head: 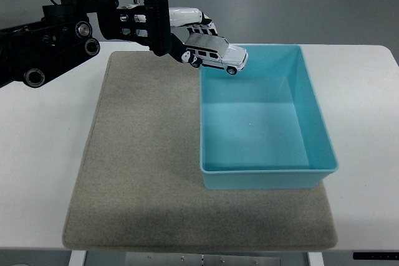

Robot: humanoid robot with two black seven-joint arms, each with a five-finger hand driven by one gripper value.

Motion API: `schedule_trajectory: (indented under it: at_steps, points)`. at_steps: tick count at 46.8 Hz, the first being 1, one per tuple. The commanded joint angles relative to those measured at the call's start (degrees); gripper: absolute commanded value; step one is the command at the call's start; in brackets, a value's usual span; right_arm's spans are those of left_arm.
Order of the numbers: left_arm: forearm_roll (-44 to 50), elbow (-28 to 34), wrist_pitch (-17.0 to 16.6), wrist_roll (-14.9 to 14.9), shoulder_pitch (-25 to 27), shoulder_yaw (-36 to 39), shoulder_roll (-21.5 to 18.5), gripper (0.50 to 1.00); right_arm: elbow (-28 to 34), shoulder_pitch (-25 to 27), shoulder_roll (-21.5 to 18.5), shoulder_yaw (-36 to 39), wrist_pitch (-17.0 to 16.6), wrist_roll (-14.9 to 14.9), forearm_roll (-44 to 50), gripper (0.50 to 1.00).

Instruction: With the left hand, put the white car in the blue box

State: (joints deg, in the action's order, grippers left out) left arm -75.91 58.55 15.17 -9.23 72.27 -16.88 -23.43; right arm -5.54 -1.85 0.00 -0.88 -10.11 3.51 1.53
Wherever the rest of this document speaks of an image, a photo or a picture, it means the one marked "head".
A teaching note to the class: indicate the beige felt mat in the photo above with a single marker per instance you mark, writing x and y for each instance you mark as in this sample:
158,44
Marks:
140,169

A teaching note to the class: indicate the white table leg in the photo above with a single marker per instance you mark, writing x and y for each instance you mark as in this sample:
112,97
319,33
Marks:
315,259
77,259

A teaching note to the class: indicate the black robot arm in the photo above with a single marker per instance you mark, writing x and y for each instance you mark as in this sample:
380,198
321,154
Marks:
46,45

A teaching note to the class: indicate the grey metal plate with screws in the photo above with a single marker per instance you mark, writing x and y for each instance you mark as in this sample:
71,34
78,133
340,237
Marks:
202,260

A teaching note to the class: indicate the black table control panel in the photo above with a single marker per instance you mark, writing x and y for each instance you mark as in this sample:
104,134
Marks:
375,256

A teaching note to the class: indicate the blue plastic box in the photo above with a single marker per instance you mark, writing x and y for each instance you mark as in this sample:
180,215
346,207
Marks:
252,135

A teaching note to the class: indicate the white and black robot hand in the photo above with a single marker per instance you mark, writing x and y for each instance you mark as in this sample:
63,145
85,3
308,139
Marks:
159,26

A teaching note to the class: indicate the white toy car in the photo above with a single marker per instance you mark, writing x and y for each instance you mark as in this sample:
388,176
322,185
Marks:
230,55

